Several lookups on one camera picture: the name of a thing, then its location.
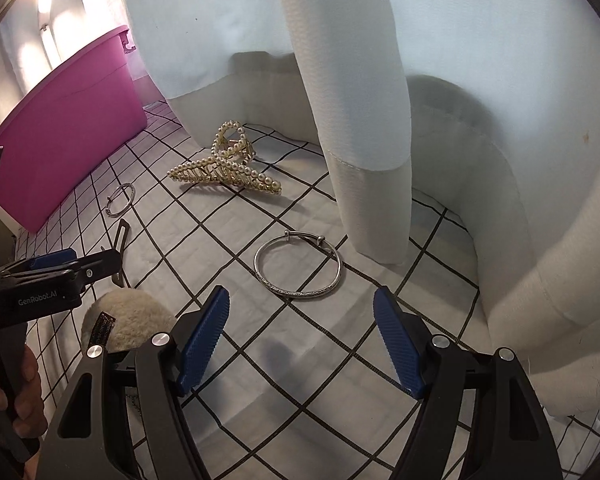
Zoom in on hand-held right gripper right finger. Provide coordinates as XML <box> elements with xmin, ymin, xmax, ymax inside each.
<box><xmin>373</xmin><ymin>286</ymin><xmax>563</xmax><ymax>480</ymax></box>

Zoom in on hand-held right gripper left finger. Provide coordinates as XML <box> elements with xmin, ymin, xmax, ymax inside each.
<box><xmin>42</xmin><ymin>286</ymin><xmax>231</xmax><ymax>480</ymax></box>

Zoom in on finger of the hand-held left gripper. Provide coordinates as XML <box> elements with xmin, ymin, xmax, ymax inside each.
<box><xmin>0</xmin><ymin>248</ymin><xmax>78</xmax><ymax>277</ymax></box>
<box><xmin>0</xmin><ymin>250</ymin><xmax>122</xmax><ymax>288</ymax></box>

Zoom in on black hair clip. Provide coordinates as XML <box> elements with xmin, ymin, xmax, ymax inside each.
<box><xmin>111</xmin><ymin>220</ymin><xmax>131</xmax><ymax>286</ymax></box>

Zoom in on thin silver bangle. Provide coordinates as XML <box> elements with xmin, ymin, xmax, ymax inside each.
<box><xmin>106</xmin><ymin>183</ymin><xmax>136</xmax><ymax>218</ymax></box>

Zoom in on beige fluffy hair clip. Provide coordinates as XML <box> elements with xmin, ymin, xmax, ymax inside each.
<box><xmin>81</xmin><ymin>292</ymin><xmax>178</xmax><ymax>356</ymax></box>

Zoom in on medium silver bangle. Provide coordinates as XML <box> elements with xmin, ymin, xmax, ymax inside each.
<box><xmin>253</xmin><ymin>230</ymin><xmax>343</xmax><ymax>302</ymax></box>

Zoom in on pink plastic basin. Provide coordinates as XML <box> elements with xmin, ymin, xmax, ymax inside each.
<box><xmin>0</xmin><ymin>25</ymin><xmax>150</xmax><ymax>233</ymax></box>

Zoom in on pearl hair claw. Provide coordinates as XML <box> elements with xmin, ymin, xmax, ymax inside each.
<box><xmin>167</xmin><ymin>120</ymin><xmax>283</xmax><ymax>197</ymax></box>

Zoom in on person's left hand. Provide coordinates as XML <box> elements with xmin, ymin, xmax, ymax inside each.
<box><xmin>0</xmin><ymin>345</ymin><xmax>48</xmax><ymax>441</ymax></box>

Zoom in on black checked white tablecloth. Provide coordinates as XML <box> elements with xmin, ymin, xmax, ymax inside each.
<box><xmin>10</xmin><ymin>102</ymin><xmax>600</xmax><ymax>480</ymax></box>

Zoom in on white curtain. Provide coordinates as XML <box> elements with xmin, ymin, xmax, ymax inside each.
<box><xmin>0</xmin><ymin>0</ymin><xmax>600</xmax><ymax>426</ymax></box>

